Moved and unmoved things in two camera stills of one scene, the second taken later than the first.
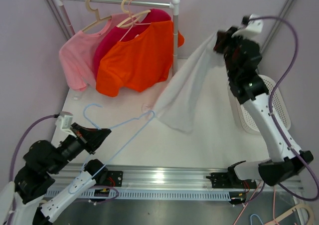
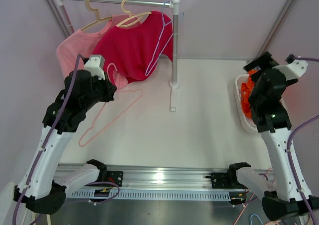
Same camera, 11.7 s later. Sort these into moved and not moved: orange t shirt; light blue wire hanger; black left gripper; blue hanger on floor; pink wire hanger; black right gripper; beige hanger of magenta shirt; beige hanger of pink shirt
Moved: black left gripper; light blue wire hanger; black right gripper; pink wire hanger; orange t shirt
Not moved: blue hanger on floor; beige hanger of magenta shirt; beige hanger of pink shirt
